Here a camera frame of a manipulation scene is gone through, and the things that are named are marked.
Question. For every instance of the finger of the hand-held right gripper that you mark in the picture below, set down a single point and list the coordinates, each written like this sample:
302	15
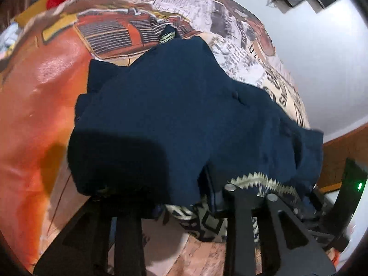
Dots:
319	202

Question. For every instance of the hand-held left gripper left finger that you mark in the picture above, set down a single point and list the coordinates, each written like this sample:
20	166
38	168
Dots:
126	230

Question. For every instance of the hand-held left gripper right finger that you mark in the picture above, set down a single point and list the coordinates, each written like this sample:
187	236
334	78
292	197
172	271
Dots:
241	207

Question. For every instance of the navy patterned sweater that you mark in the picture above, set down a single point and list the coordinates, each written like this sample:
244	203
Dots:
172	106

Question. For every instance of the car print quilt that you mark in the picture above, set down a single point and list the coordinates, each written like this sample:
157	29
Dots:
43	106

